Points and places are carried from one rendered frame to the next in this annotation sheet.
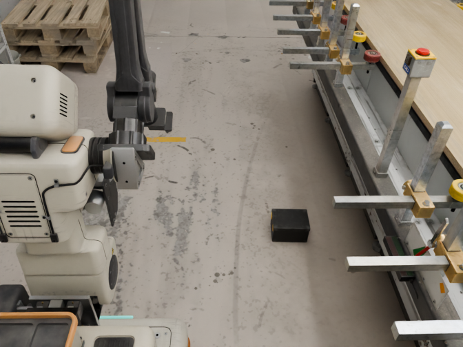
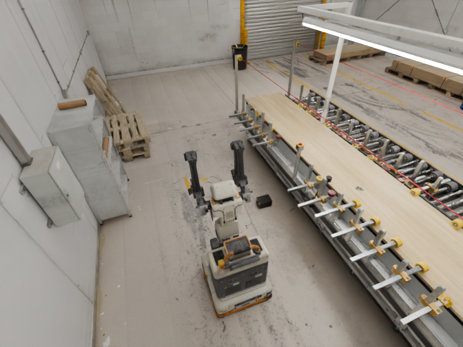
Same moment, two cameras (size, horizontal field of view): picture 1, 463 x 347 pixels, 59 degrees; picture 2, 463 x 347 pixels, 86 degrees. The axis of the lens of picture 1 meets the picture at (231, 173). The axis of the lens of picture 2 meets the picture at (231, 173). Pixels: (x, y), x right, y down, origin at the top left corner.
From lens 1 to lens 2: 160 cm
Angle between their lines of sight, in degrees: 12
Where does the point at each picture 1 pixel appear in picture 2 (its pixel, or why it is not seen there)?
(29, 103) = (231, 189)
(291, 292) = (273, 224)
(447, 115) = (309, 155)
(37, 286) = (222, 235)
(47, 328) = (240, 239)
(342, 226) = (281, 196)
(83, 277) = (233, 229)
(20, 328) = (234, 242)
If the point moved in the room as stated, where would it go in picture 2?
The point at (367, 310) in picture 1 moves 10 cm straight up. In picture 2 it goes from (299, 222) to (300, 217)
